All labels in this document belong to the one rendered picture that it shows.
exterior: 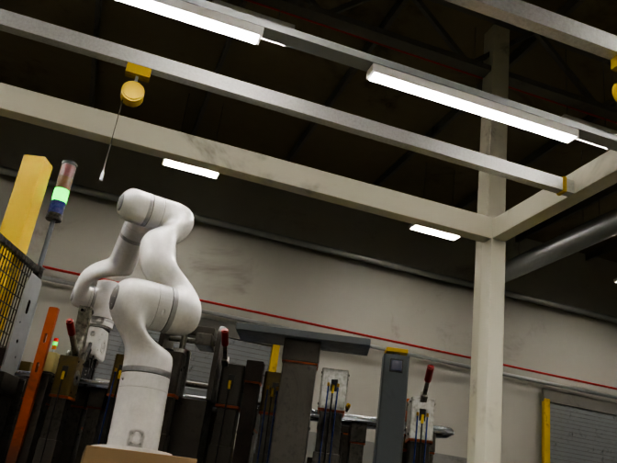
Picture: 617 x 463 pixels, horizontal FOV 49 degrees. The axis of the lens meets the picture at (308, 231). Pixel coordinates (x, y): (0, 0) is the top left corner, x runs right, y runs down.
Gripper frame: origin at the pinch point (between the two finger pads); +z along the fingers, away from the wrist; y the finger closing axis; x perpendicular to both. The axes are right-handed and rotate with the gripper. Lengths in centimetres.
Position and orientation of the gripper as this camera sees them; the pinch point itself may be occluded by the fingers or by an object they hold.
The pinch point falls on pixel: (87, 375)
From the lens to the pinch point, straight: 237.2
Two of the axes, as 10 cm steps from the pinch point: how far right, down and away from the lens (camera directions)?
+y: 0.1, 3.8, 9.3
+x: -9.9, -1.2, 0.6
